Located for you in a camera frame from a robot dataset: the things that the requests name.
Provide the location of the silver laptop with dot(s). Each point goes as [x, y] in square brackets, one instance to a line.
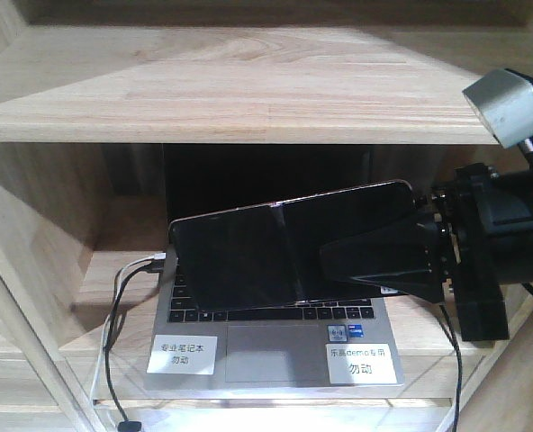
[313, 344]

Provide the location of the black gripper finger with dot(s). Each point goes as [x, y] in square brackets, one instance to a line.
[403, 256]
[421, 202]

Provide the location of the wooden shelf unit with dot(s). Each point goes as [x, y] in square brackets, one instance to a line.
[78, 77]

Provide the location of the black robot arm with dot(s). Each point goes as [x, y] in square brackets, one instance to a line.
[506, 209]

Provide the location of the black smartphone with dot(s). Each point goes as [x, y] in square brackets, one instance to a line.
[269, 254]

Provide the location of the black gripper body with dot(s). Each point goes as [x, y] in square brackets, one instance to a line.
[480, 305]

